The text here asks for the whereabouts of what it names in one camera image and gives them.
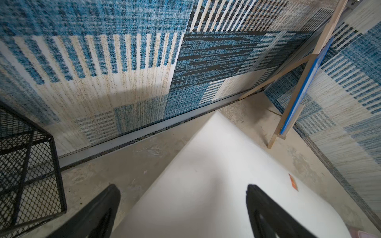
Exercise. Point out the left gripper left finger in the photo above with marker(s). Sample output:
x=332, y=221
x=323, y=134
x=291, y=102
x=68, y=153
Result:
x=95, y=220

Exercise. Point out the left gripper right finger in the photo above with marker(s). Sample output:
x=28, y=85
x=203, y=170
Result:
x=268, y=219

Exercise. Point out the white round drawer cabinet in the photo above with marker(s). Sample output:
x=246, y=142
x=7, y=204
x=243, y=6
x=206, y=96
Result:
x=202, y=192

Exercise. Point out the pink case left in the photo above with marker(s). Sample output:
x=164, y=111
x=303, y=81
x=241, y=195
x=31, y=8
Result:
x=355, y=233

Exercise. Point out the white board on easel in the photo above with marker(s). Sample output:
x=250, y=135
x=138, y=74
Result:
x=313, y=62

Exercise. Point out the black wire shelf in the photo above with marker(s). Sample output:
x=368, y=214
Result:
x=32, y=191

